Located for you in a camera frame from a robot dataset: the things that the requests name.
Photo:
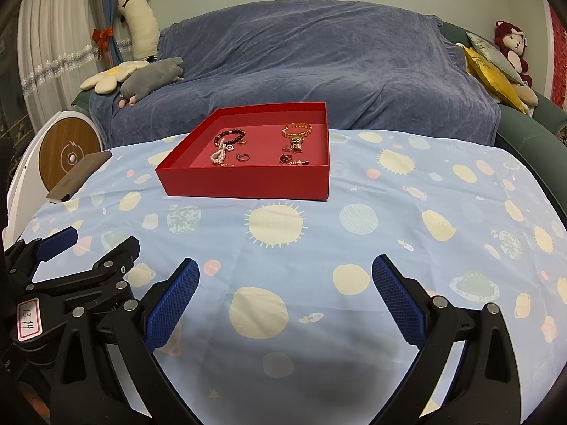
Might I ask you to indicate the red cardboard box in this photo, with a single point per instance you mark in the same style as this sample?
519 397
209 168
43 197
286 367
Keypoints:
243 183

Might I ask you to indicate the white curtain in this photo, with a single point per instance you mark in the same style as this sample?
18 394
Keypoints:
57 31

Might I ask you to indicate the cream cushion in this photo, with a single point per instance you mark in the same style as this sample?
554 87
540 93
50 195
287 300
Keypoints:
525 95

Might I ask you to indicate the round wooden side table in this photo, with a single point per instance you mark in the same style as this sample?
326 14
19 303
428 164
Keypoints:
66 150

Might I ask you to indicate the gold cushion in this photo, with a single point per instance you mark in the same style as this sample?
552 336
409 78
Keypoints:
491 77

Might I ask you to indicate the brown flat case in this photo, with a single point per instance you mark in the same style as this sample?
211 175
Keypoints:
82 175

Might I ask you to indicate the grey plush toy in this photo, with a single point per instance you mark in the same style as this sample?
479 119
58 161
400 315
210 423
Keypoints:
150 77

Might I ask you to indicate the light blue planet print tablecloth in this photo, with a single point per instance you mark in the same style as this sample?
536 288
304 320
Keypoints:
310 239

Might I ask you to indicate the white long plush toy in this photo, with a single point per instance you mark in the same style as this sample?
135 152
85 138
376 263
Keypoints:
141 26

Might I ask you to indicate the flower shaped cushion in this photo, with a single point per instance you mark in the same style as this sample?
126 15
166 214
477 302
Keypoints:
108 77

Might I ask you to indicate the grey green cushion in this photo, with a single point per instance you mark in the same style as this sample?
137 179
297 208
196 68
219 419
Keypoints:
491 51

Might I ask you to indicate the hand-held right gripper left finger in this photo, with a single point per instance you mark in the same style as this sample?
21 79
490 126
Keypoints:
172 301

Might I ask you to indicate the blue curtain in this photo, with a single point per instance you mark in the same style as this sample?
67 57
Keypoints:
115 9

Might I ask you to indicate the red monkey plush toy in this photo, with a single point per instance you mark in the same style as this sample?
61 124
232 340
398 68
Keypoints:
514 48

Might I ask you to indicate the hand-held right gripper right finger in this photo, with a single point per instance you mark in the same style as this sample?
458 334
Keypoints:
396 301

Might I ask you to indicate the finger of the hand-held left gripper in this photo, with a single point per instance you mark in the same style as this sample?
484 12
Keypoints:
119 252
55 242

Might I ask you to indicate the red wall hanging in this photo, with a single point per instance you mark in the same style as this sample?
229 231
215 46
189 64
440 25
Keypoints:
559 57

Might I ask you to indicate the red ribbon bow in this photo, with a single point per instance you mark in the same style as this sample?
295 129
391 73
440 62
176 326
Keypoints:
103 37

